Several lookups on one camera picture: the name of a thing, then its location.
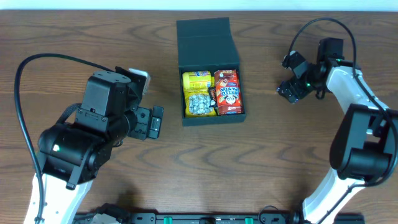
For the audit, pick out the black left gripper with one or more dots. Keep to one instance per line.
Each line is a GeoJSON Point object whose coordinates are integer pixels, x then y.
{"type": "Point", "coordinates": [143, 123]}

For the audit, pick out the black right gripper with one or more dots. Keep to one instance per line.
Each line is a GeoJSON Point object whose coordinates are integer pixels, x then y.
{"type": "Point", "coordinates": [298, 78]}

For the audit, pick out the yellow candy bag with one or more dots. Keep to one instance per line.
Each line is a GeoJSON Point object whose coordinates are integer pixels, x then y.
{"type": "Point", "coordinates": [198, 103]}

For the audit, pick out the yellow Mentos bottle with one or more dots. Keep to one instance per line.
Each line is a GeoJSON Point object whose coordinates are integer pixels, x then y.
{"type": "Point", "coordinates": [197, 80]}

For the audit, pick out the small black chocolate bar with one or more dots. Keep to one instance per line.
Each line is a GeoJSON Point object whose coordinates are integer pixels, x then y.
{"type": "Point", "coordinates": [212, 96]}

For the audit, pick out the red Hello Panda biscuit box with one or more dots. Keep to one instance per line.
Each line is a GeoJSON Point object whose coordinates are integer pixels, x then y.
{"type": "Point", "coordinates": [228, 92]}

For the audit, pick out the dark green box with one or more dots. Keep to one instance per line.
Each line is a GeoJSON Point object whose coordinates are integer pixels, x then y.
{"type": "Point", "coordinates": [206, 44]}

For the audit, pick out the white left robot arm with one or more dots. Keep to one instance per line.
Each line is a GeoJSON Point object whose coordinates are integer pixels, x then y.
{"type": "Point", "coordinates": [72, 151]}

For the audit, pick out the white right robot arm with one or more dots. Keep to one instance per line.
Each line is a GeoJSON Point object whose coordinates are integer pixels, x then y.
{"type": "Point", "coordinates": [364, 150]}

